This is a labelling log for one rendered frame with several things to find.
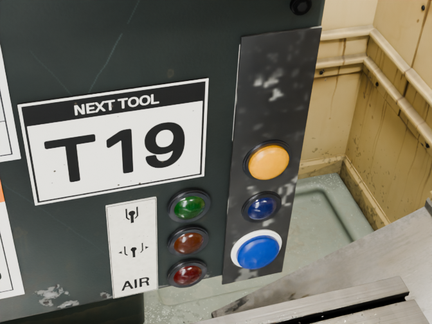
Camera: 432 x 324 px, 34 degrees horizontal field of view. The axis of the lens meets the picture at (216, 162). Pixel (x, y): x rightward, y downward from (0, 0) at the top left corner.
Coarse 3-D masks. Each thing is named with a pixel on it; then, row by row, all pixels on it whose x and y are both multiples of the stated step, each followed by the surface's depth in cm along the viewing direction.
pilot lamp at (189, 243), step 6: (186, 234) 44; (192, 234) 45; (198, 234) 45; (180, 240) 45; (186, 240) 45; (192, 240) 45; (198, 240) 45; (174, 246) 45; (180, 246) 45; (186, 246) 45; (192, 246) 45; (198, 246) 45; (180, 252) 45; (186, 252) 45; (192, 252) 46
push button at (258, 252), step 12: (252, 240) 47; (264, 240) 47; (276, 240) 47; (240, 252) 47; (252, 252) 47; (264, 252) 47; (276, 252) 48; (240, 264) 48; (252, 264) 48; (264, 264) 48
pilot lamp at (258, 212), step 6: (264, 198) 44; (270, 198) 45; (252, 204) 44; (258, 204) 44; (264, 204) 45; (270, 204) 45; (276, 204) 45; (252, 210) 45; (258, 210) 45; (264, 210) 45; (270, 210) 45; (252, 216) 45; (258, 216) 45; (264, 216) 45
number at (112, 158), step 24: (120, 120) 37; (144, 120) 38; (168, 120) 38; (192, 120) 39; (96, 144) 38; (120, 144) 38; (144, 144) 39; (168, 144) 40; (192, 144) 40; (120, 168) 40; (144, 168) 40; (168, 168) 41; (192, 168) 41
